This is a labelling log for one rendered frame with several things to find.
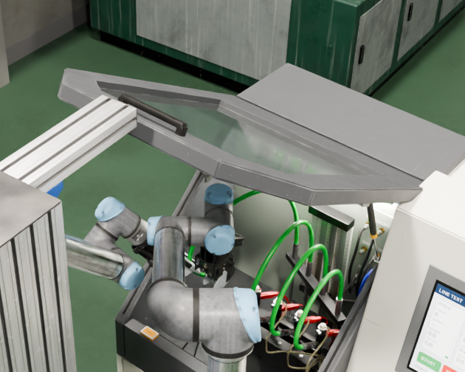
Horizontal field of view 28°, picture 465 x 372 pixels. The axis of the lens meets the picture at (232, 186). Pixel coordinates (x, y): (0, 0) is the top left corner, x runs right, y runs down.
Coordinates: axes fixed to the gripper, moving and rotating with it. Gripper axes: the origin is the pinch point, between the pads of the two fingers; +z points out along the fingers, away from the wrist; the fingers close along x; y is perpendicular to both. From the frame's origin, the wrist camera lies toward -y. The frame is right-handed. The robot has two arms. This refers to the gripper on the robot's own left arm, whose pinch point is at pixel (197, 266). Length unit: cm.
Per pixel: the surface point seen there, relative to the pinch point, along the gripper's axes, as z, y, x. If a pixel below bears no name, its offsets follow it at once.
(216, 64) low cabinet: 87, -37, -300
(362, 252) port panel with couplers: 36, -35, 5
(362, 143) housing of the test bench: 14, -59, -3
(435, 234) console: 20, -55, 42
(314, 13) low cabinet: 85, -96, -241
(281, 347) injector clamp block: 34.2, 1.7, 10.8
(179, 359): 14.6, 24.7, 4.9
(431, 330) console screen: 39, -35, 46
